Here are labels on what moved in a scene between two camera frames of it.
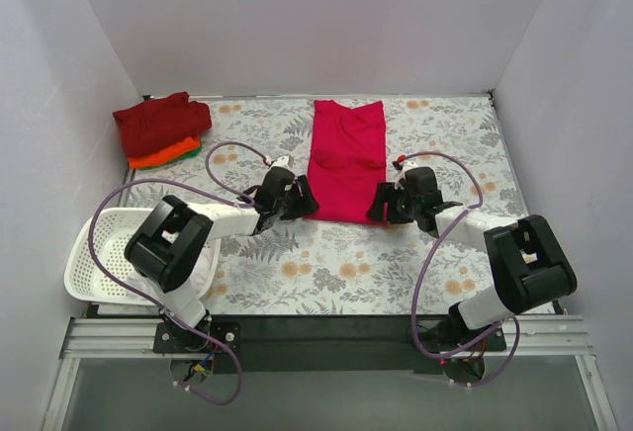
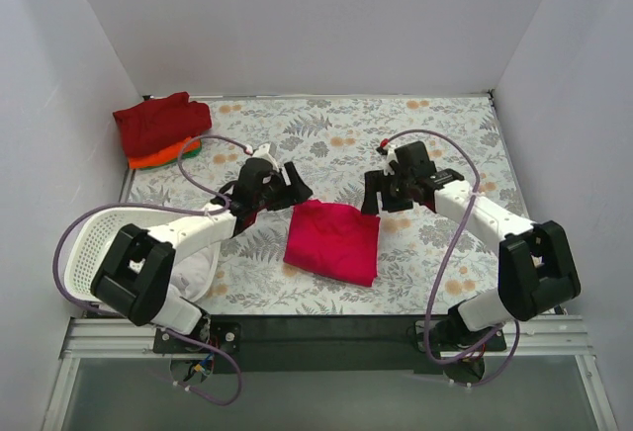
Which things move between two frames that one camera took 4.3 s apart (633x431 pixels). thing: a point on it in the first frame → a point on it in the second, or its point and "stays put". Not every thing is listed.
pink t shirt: (347, 159) → (333, 240)
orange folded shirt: (169, 153) stays put
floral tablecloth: (306, 267) stays put
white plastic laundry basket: (96, 267) stays put
